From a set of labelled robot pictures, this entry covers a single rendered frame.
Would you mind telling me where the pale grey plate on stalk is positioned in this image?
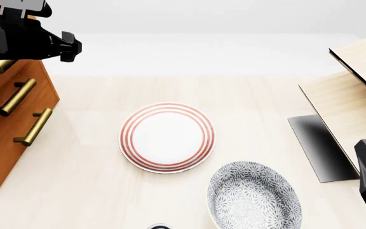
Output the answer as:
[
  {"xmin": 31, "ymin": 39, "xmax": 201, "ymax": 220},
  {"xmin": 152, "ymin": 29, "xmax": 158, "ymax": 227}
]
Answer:
[{"xmin": 0, "ymin": 0, "xmax": 53, "ymax": 19}]

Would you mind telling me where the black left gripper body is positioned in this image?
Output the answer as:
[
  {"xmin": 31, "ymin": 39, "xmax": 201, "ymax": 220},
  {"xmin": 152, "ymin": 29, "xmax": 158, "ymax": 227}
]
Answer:
[{"xmin": 60, "ymin": 31, "xmax": 83, "ymax": 63}]

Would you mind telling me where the white plate with red rings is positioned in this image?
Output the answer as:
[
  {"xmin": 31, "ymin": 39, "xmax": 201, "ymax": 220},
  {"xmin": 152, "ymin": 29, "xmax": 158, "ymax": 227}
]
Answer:
[{"xmin": 118, "ymin": 101, "xmax": 216, "ymax": 174}]

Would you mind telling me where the pale wooden shelf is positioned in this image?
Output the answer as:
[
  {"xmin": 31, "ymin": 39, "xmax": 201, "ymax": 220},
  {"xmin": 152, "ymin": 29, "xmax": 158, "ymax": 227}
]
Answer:
[{"xmin": 298, "ymin": 31, "xmax": 366, "ymax": 177}]

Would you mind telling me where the grey floral patterned bowl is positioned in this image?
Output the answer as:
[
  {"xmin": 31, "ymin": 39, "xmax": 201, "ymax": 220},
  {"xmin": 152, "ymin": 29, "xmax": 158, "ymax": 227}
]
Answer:
[{"xmin": 206, "ymin": 160, "xmax": 303, "ymax": 229}]

